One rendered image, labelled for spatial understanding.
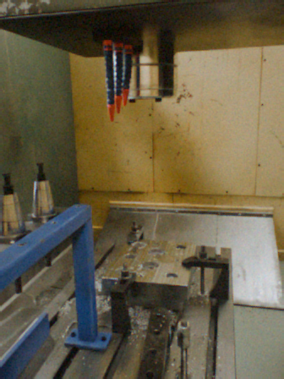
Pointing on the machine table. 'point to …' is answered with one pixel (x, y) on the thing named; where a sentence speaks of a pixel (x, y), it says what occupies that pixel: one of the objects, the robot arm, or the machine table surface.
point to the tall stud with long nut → (183, 347)
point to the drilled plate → (169, 289)
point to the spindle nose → (153, 70)
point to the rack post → (85, 293)
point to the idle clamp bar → (155, 345)
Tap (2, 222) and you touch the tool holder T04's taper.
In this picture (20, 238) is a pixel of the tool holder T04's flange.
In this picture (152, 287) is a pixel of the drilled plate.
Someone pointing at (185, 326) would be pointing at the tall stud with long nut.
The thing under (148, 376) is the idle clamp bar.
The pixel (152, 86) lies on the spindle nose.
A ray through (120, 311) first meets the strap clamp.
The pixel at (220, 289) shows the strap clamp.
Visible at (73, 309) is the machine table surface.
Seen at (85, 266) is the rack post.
